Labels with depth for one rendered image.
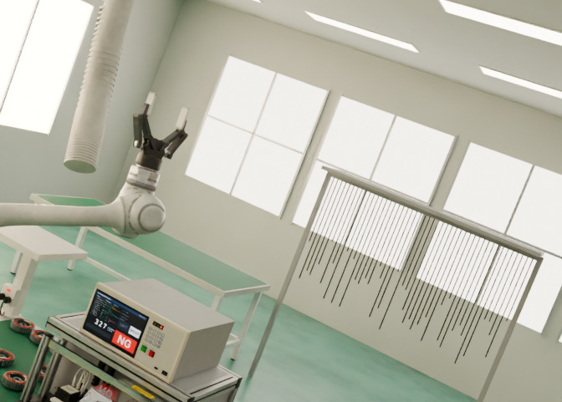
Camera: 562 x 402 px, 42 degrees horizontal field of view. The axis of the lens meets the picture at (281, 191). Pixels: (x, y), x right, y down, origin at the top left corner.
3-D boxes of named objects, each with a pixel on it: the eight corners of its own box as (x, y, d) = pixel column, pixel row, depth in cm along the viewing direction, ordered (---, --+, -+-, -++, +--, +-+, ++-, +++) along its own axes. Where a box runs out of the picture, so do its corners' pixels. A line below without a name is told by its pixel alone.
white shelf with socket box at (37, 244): (6, 347, 328) (39, 254, 324) (-49, 312, 342) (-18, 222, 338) (58, 338, 360) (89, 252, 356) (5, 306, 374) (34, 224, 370)
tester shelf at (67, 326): (184, 410, 257) (188, 399, 256) (44, 327, 282) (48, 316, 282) (238, 387, 297) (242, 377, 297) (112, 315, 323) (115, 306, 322)
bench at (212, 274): (191, 379, 571) (225, 292, 564) (3, 270, 651) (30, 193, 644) (241, 361, 654) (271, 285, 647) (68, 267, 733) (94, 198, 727)
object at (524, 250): (441, 495, 536) (544, 255, 519) (235, 379, 606) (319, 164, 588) (452, 475, 582) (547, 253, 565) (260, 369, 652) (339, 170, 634)
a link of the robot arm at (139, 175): (138, 186, 209) (145, 166, 209) (119, 179, 214) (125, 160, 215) (160, 193, 216) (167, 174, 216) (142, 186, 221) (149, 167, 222)
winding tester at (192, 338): (168, 384, 263) (188, 332, 261) (79, 330, 279) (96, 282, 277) (218, 366, 299) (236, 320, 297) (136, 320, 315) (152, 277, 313)
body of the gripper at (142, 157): (165, 174, 216) (175, 145, 216) (143, 167, 209) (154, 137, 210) (149, 169, 221) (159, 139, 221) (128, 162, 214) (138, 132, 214)
